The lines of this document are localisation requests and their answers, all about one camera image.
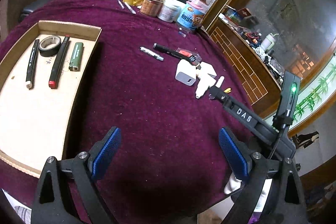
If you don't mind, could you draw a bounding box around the white glue bottle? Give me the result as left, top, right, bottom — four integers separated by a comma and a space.
195, 75, 216, 99

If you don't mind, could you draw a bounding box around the white charger cube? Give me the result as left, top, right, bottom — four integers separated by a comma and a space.
175, 60, 197, 86

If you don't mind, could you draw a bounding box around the long black marker pen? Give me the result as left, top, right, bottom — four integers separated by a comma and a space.
153, 43, 197, 64

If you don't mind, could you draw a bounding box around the silver black small marker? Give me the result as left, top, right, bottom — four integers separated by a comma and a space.
139, 47, 164, 61

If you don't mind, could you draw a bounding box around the white gloved right hand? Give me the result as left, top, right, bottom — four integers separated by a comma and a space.
224, 173, 242, 196

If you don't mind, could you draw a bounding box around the wooden side cabinet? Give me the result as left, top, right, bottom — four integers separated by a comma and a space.
207, 15, 281, 118

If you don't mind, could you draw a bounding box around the white stick tube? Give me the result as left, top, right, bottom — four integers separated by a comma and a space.
215, 76, 225, 88

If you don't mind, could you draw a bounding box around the white small box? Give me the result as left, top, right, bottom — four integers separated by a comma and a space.
196, 61, 217, 79

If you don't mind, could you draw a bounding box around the clear packet red item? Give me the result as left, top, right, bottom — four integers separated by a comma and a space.
177, 48, 202, 67

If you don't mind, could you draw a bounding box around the black marker red cap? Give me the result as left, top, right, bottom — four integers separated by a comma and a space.
49, 35, 70, 89

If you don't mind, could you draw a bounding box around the black pen white tip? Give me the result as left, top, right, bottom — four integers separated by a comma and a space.
26, 39, 39, 89

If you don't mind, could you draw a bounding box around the shallow cardboard tray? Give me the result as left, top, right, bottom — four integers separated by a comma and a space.
1, 20, 102, 177

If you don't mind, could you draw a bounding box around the green lighter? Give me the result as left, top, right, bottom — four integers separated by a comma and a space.
69, 42, 84, 72

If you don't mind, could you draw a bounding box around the maroon velvet tablecloth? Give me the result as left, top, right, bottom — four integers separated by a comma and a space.
1, 0, 250, 223

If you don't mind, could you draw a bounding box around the blue snack canister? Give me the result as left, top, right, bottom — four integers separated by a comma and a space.
177, 1, 207, 32

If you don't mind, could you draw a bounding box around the black electrical tape roll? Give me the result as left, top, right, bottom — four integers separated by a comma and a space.
39, 35, 62, 57

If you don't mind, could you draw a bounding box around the white plastic jar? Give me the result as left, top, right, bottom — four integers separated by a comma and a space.
157, 0, 185, 23

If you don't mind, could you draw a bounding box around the brown patterned jar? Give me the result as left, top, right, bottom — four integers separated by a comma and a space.
140, 0, 163, 17

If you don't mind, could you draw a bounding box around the white pen far table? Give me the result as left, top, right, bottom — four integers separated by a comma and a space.
124, 2, 136, 15

